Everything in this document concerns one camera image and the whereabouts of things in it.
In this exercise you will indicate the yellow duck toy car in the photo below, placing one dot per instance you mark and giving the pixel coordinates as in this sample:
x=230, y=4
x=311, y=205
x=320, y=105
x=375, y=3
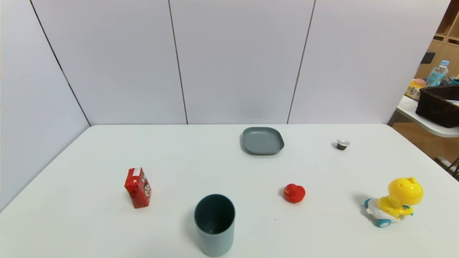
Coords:
x=403, y=191

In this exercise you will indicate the grey square dish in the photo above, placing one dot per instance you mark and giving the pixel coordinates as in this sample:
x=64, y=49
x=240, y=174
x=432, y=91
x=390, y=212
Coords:
x=263, y=140

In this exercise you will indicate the white floor object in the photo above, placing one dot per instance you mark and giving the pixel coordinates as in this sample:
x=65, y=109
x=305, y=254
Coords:
x=443, y=162

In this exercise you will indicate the red rubber duck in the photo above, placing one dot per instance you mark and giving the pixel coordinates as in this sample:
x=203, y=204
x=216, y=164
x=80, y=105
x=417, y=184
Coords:
x=294, y=193

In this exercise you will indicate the grey-blue plastic cup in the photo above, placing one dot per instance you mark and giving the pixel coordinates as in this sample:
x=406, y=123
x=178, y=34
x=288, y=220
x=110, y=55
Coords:
x=214, y=229

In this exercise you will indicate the red milk carton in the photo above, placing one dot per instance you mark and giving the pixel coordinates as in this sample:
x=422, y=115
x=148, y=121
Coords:
x=138, y=188

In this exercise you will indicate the white side table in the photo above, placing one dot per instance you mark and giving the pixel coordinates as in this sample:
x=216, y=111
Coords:
x=410, y=105

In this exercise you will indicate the yellow snack package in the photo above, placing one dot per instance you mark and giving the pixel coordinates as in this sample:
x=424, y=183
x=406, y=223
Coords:
x=414, y=89

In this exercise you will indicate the dark woven basket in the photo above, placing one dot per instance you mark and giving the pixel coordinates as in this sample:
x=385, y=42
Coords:
x=437, y=105

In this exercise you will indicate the clear plastic water bottle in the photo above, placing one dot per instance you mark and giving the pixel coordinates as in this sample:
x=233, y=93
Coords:
x=437, y=73

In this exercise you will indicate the wooden shelf unit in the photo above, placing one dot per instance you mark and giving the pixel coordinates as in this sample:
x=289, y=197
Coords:
x=446, y=48

